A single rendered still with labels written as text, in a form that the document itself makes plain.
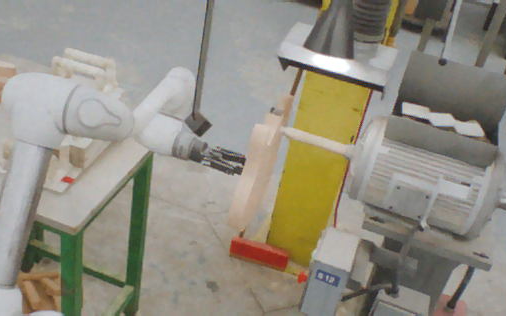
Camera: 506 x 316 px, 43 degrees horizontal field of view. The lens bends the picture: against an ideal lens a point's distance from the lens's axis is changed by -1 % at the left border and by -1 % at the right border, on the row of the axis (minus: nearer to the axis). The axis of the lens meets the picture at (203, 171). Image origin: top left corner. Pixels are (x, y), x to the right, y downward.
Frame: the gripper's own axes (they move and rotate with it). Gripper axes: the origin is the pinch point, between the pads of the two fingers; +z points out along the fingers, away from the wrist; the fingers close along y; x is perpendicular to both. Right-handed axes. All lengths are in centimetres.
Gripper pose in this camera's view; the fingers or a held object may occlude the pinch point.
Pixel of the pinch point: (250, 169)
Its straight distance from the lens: 208.7
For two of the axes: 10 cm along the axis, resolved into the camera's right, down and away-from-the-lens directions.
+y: -3.5, 3.5, -8.7
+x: 2.0, -8.8, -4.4
